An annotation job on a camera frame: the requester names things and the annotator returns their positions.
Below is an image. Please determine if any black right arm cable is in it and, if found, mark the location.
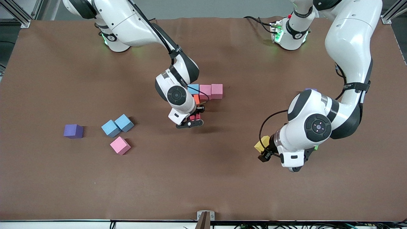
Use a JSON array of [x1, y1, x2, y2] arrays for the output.
[[127, 0, 210, 103]]

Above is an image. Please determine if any pink foam cube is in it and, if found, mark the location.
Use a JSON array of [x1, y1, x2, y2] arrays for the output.
[[199, 85, 212, 100], [110, 136, 131, 155], [211, 84, 223, 100]]

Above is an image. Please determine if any arm base connector plate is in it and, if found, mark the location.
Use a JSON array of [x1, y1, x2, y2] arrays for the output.
[[270, 21, 284, 43]]

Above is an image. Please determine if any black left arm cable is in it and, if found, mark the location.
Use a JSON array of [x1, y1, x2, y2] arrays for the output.
[[259, 63, 348, 158]]

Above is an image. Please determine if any yellow foam cube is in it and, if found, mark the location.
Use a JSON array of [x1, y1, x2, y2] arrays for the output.
[[254, 136, 271, 153]]

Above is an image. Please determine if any brown table mat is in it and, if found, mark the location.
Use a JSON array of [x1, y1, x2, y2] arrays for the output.
[[0, 17, 407, 221]]

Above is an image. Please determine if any grey metal bracket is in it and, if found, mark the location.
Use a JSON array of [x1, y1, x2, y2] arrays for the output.
[[197, 211, 215, 229]]

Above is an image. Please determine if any aluminium frame post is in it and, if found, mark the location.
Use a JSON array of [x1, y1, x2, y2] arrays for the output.
[[381, 0, 407, 24], [0, 0, 43, 28]]

